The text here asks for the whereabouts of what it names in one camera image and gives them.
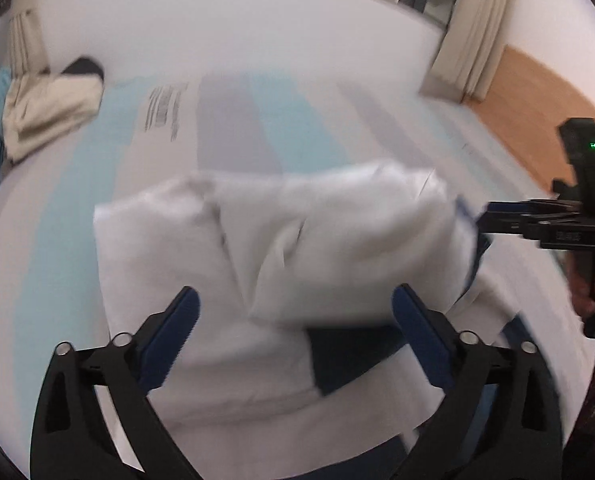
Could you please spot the white and navy sweatshirt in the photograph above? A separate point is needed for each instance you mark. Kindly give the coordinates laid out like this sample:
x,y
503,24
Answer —
x,y
296,366

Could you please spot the striped pastel bed sheet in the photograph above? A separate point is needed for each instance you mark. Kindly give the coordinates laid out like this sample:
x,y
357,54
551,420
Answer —
x,y
149,132

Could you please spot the beige and black folded garment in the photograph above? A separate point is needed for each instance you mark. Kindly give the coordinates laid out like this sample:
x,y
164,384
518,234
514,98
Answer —
x,y
41,108

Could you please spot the beige tied curtain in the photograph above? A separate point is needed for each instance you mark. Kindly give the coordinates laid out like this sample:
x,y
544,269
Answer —
x,y
27,52

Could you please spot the beige curtain by window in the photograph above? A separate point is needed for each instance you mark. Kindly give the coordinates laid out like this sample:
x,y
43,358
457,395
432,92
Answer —
x,y
470,52

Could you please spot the right hand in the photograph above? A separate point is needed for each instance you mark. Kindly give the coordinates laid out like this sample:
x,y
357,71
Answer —
x,y
580,290

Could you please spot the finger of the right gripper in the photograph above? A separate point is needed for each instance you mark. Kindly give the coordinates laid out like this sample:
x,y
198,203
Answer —
x,y
534,206
492,222

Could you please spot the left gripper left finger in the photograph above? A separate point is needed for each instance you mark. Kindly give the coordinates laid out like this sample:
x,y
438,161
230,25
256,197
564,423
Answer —
x,y
93,418

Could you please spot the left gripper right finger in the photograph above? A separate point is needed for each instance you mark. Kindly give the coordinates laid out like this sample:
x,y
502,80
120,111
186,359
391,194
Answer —
x,y
500,414

